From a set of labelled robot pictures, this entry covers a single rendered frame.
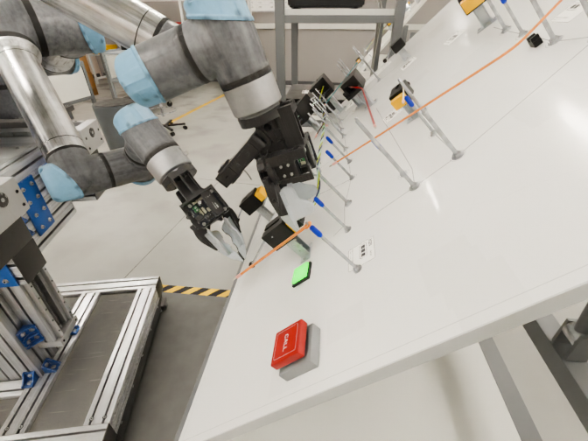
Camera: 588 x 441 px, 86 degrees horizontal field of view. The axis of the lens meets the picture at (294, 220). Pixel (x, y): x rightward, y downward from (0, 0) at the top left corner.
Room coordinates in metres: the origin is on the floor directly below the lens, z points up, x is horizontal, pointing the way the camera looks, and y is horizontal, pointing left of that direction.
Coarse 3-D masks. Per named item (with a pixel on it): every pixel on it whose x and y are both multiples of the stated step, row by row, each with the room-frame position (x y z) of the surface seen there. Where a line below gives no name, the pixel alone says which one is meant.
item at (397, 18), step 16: (384, 0) 1.93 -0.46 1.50; (400, 0) 1.38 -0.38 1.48; (288, 16) 1.43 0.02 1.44; (304, 16) 1.42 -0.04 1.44; (320, 16) 1.42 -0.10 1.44; (336, 16) 1.41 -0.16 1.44; (352, 16) 1.40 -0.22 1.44; (368, 16) 1.40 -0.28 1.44; (384, 16) 1.39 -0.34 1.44; (400, 16) 1.38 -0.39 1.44; (400, 32) 1.38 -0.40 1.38
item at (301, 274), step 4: (304, 264) 0.43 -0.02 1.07; (308, 264) 0.43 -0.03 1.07; (300, 268) 0.43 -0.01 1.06; (304, 268) 0.42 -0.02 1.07; (308, 268) 0.42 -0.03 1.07; (296, 272) 0.42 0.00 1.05; (300, 272) 0.41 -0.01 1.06; (304, 272) 0.40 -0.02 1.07; (308, 272) 0.40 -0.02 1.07; (296, 276) 0.41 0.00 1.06; (300, 276) 0.40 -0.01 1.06; (304, 276) 0.40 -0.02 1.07; (308, 276) 0.39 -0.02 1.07; (292, 280) 0.41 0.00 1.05; (296, 280) 0.40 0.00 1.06; (300, 280) 0.40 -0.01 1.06; (304, 280) 0.40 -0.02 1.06; (292, 284) 0.40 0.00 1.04; (296, 284) 0.40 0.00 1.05
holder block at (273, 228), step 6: (270, 222) 0.50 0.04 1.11; (276, 222) 0.47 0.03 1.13; (282, 222) 0.46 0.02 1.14; (270, 228) 0.47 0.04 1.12; (276, 228) 0.46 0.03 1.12; (282, 228) 0.46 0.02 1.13; (288, 228) 0.46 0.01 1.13; (264, 234) 0.47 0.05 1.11; (270, 234) 0.46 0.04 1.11; (276, 234) 0.46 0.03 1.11; (282, 234) 0.46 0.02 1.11; (288, 234) 0.46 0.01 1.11; (264, 240) 0.46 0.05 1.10; (270, 240) 0.46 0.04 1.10; (276, 240) 0.46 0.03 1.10; (282, 240) 0.46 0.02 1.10; (270, 246) 0.46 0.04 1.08; (282, 246) 0.46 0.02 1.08
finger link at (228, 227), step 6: (228, 222) 0.51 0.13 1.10; (222, 228) 0.52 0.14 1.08; (228, 228) 0.52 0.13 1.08; (234, 228) 0.52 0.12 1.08; (228, 234) 0.52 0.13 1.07; (234, 234) 0.51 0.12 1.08; (240, 234) 0.52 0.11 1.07; (234, 240) 0.51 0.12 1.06; (240, 240) 0.49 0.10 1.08; (240, 246) 0.50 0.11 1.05; (240, 252) 0.50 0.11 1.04
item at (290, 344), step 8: (288, 328) 0.27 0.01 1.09; (296, 328) 0.26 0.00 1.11; (304, 328) 0.26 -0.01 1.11; (280, 336) 0.27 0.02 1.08; (288, 336) 0.26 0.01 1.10; (296, 336) 0.25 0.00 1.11; (304, 336) 0.25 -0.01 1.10; (280, 344) 0.25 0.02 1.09; (288, 344) 0.24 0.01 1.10; (296, 344) 0.24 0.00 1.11; (304, 344) 0.24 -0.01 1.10; (280, 352) 0.24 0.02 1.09; (288, 352) 0.23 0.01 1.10; (296, 352) 0.23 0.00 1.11; (272, 360) 0.23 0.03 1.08; (280, 360) 0.23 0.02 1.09; (288, 360) 0.23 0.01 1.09
